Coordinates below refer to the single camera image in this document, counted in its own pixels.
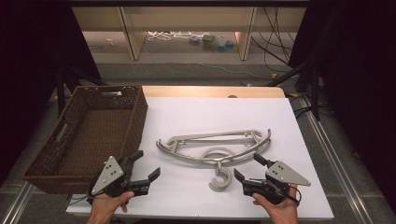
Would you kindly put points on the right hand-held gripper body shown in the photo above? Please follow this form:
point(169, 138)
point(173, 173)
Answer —
point(281, 174)

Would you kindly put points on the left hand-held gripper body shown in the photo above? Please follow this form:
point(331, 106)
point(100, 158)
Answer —
point(107, 177)

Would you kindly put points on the brown wicker basket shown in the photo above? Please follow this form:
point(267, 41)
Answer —
point(93, 137)

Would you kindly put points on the aluminium floor rail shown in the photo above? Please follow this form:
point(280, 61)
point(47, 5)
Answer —
point(339, 168)
point(17, 203)

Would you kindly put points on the grey plastic clothes hanger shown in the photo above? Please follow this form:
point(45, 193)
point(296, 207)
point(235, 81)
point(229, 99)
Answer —
point(214, 188)
point(214, 135)
point(224, 179)

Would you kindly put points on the person's right hand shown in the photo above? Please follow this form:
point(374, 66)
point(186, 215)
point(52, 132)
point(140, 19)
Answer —
point(280, 208)

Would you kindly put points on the light wooden shelf unit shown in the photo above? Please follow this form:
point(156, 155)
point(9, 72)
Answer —
point(186, 18)

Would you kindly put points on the person's left hand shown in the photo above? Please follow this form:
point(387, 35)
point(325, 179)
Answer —
point(107, 205)

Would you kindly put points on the colourful toys on floor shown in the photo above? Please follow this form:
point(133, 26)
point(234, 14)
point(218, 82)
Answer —
point(214, 43)

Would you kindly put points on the white table mat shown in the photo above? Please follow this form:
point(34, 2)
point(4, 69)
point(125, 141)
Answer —
point(218, 115)

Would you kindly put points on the dark curtain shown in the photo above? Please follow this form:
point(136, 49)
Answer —
point(358, 77)
point(31, 77)

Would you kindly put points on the black metal stand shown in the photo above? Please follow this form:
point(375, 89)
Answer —
point(67, 81)
point(313, 87)

